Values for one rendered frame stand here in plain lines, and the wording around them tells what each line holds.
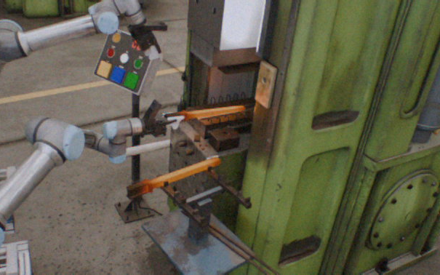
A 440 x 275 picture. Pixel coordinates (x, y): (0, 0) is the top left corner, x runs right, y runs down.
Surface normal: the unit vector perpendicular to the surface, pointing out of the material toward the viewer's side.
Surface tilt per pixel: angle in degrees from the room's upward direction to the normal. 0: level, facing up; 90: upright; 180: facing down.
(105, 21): 90
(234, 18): 90
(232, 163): 90
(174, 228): 0
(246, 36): 90
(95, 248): 0
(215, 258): 0
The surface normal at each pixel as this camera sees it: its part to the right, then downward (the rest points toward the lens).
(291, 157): 0.50, 0.49
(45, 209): 0.11, -0.85
